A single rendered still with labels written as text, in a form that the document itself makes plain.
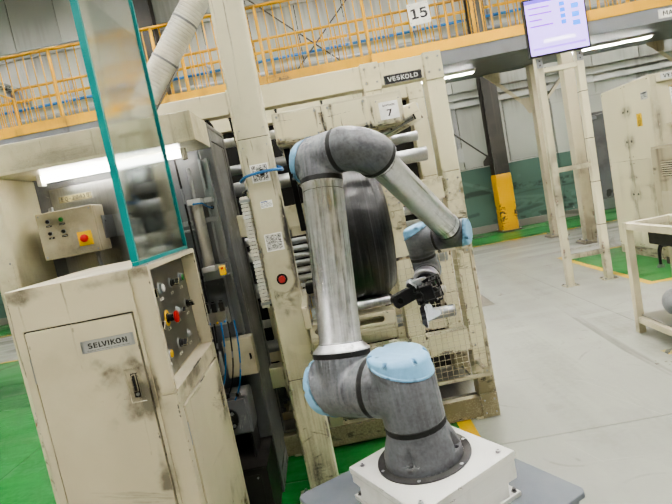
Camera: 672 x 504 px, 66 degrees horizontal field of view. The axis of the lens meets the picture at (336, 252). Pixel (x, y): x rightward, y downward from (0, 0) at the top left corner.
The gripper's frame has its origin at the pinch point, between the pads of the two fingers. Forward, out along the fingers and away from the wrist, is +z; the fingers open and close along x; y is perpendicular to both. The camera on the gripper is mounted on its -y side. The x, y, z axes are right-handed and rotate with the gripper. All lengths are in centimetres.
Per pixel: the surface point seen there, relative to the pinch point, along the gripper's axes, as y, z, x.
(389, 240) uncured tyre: -9.1, -46.0, -12.9
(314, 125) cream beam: -29, -90, -67
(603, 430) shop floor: 40, -95, 122
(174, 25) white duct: -68, -83, -133
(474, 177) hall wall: 11, -1006, 108
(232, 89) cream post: -46, -58, -92
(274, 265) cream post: -59, -50, -20
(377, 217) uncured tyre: -9, -45, -23
